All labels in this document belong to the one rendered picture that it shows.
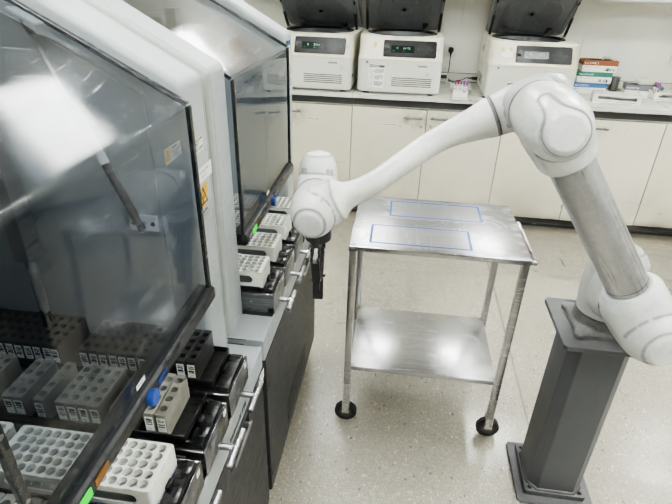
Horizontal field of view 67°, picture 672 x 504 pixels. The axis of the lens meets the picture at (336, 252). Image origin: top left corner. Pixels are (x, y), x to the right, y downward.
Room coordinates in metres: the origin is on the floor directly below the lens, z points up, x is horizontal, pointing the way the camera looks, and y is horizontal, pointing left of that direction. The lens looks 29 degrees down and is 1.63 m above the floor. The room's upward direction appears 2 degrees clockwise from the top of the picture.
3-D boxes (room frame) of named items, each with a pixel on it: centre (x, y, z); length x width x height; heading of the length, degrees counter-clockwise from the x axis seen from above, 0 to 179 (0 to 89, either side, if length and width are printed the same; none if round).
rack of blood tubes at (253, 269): (1.31, 0.35, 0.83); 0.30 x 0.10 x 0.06; 83
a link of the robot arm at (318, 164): (1.26, 0.05, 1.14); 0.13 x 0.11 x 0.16; 178
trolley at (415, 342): (1.70, -0.37, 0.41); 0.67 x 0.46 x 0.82; 83
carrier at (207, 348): (0.90, 0.30, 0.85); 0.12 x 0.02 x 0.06; 173
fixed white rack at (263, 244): (1.46, 0.33, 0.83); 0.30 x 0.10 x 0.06; 83
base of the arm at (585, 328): (1.29, -0.81, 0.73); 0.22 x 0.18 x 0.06; 173
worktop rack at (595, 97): (3.49, -1.83, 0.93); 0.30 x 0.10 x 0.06; 75
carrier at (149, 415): (0.75, 0.34, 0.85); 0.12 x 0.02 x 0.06; 173
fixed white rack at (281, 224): (1.61, 0.31, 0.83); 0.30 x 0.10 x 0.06; 83
